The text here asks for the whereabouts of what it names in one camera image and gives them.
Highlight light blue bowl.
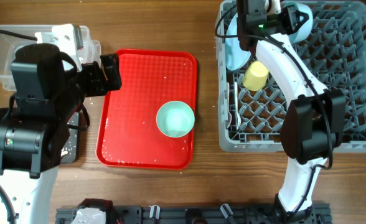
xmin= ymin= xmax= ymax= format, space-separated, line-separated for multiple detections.
xmin=284 ymin=2 xmax=313 ymax=44

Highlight light blue plate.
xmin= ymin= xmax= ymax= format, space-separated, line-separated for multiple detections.
xmin=225 ymin=13 xmax=251 ymax=71

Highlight yellow plastic cup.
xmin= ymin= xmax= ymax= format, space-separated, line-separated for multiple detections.
xmin=242 ymin=60 xmax=269 ymax=91

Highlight rice and food scraps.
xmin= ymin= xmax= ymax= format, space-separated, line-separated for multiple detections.
xmin=60 ymin=113 xmax=80 ymax=158

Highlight green bowl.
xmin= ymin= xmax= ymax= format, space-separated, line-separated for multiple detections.
xmin=156 ymin=101 xmax=195 ymax=138

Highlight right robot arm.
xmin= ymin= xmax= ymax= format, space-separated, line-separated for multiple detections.
xmin=96 ymin=1 xmax=345 ymax=223

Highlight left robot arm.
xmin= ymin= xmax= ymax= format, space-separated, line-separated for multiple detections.
xmin=0 ymin=44 xmax=121 ymax=223

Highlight grey dishwasher rack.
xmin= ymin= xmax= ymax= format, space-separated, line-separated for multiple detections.
xmin=215 ymin=1 xmax=366 ymax=153

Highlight black waste tray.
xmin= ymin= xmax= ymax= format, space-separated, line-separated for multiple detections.
xmin=0 ymin=108 xmax=81 ymax=164

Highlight white spoon in rack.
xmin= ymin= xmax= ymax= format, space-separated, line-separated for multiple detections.
xmin=233 ymin=82 xmax=242 ymax=131

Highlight red plastic tray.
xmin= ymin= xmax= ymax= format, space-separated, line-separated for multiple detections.
xmin=96 ymin=49 xmax=197 ymax=170

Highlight clear plastic bin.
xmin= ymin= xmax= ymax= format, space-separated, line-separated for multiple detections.
xmin=0 ymin=24 xmax=101 ymax=91

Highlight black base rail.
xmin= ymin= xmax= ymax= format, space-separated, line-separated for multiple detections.
xmin=55 ymin=198 xmax=332 ymax=224

